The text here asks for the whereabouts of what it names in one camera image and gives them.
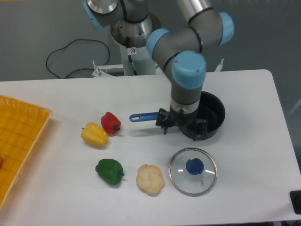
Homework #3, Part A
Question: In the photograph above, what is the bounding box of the yellow bell pepper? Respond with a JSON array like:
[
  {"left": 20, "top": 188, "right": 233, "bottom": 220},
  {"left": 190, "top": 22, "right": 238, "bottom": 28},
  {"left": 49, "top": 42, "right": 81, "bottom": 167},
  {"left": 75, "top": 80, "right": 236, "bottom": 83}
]
[{"left": 81, "top": 122, "right": 108, "bottom": 148}]

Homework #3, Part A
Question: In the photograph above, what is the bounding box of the green bell pepper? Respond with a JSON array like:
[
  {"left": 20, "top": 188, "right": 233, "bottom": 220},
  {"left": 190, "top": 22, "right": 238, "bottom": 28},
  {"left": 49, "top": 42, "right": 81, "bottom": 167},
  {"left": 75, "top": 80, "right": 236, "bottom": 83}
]
[{"left": 95, "top": 159, "right": 124, "bottom": 186}]

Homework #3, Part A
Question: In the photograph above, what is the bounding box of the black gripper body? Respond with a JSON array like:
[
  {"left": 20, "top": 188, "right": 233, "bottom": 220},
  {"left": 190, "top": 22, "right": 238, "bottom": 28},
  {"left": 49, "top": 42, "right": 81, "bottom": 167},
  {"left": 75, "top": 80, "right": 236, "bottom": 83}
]
[{"left": 156, "top": 108, "right": 207, "bottom": 136}]

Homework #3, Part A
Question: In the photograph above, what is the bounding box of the black object table corner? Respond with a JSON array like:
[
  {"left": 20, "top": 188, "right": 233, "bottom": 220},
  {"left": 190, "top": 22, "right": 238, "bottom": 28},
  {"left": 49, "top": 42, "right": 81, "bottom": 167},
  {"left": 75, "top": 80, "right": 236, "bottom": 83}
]
[{"left": 289, "top": 190, "right": 301, "bottom": 214}]

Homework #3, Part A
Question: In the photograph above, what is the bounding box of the red bell pepper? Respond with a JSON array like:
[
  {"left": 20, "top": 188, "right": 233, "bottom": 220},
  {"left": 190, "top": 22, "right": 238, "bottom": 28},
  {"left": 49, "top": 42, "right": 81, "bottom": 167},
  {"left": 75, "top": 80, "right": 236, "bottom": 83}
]
[{"left": 100, "top": 112, "right": 121, "bottom": 135}]

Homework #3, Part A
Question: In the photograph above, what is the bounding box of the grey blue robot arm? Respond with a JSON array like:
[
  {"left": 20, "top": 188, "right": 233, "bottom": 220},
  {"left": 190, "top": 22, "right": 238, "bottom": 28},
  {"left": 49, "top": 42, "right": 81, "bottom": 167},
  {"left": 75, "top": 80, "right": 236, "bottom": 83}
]
[{"left": 82, "top": 0, "right": 234, "bottom": 140}]

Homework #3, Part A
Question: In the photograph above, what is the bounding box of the black cable on floor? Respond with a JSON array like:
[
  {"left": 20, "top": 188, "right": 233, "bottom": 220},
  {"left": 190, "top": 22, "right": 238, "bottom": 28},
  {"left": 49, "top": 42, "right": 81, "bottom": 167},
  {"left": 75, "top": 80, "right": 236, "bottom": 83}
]
[{"left": 46, "top": 38, "right": 111, "bottom": 79}]

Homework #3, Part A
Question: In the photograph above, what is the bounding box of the black pot blue handle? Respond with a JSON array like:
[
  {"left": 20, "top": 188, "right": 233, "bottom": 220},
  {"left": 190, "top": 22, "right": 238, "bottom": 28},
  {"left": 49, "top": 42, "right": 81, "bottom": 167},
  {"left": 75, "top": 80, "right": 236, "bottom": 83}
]
[{"left": 129, "top": 91, "right": 225, "bottom": 140}]

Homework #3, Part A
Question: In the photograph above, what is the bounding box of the glass lid blue knob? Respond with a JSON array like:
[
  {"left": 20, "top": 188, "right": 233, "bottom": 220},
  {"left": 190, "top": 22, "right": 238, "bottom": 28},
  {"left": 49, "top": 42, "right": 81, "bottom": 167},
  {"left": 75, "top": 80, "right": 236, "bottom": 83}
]
[{"left": 168, "top": 147, "right": 218, "bottom": 197}]

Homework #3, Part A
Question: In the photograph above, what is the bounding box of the yellow woven basket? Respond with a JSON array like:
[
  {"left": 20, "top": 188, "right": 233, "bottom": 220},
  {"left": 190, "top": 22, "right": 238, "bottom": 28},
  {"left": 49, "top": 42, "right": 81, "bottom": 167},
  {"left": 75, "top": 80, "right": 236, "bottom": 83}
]
[{"left": 0, "top": 95, "right": 52, "bottom": 206}]

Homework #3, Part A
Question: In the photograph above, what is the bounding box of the braided bread roll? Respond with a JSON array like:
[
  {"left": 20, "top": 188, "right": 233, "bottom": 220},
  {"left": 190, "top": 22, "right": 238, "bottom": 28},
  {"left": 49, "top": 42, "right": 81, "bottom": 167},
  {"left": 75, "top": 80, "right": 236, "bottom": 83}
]
[{"left": 136, "top": 164, "right": 165, "bottom": 196}]

